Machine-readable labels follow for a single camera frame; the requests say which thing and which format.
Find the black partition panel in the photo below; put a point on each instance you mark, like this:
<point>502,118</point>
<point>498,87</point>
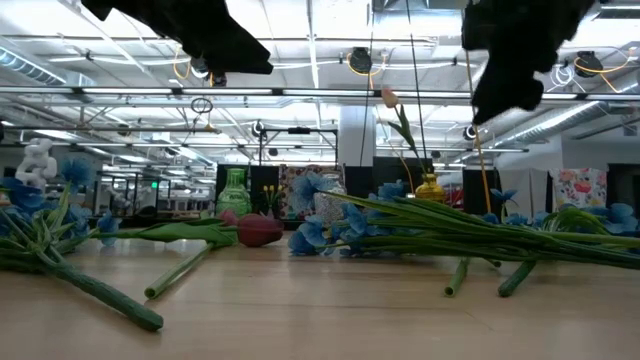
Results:
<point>262,175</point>
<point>395,170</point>
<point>472,190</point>

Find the black metal stand frame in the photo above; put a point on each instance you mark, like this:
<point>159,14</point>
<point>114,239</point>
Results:
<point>299,130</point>

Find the clear textured glass vase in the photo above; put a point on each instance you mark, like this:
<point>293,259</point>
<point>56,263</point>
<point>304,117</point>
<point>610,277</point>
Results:
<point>330,207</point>

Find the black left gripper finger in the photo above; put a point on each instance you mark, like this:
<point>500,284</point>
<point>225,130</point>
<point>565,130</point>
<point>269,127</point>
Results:
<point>230,55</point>

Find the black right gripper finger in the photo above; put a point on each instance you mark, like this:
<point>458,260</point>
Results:
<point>495,90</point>
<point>531,92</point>

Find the dark dotted patterned cloth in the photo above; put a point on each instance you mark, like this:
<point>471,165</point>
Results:
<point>286,175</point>

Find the small vase with yellow flowers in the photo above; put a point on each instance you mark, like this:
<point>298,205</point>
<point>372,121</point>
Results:
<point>270,214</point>

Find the green glass vase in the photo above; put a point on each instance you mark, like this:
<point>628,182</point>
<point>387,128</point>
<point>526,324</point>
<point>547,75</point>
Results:
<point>234,197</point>

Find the yellow glass vase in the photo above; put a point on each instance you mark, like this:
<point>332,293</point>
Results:
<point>430,191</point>

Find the overhead frame light bar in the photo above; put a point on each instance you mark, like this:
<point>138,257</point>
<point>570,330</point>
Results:
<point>325,92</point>

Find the red equipment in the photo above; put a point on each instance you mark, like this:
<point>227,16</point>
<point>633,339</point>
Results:
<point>452,197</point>

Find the black aluminium table frame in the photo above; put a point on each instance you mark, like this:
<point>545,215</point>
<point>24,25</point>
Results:
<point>140,218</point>

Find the colourful floral cloth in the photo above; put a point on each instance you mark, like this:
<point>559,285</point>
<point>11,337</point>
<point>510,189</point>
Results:
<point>580,187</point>

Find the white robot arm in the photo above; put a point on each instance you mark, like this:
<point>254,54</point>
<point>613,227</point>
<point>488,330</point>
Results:
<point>36,165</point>

